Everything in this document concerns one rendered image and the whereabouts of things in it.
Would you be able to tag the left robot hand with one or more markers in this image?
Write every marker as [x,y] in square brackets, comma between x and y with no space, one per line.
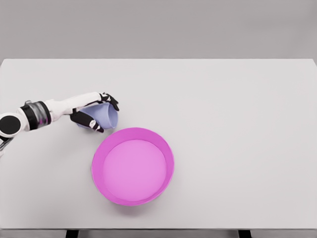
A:
[81,100]

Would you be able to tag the light blue cup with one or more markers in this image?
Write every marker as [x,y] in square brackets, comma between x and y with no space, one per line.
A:
[105,116]

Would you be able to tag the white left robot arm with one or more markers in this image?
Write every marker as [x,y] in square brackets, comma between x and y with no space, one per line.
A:
[34,112]

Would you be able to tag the pink round plate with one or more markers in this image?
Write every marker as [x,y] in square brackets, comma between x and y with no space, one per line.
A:
[133,166]

